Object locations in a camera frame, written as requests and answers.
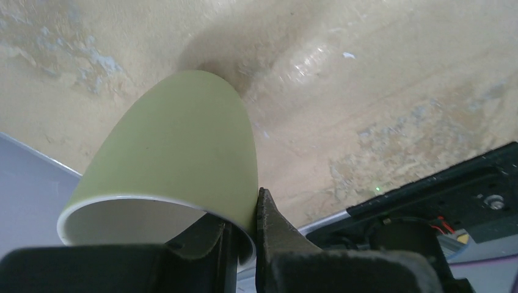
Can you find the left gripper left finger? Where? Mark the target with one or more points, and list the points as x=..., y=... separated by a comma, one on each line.
x=203, y=258

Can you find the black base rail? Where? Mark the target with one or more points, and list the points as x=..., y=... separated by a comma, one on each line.
x=478, y=196

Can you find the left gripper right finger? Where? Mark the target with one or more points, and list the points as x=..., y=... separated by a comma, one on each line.
x=404, y=257

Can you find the light green mug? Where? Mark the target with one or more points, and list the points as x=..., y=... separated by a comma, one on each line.
x=183, y=150

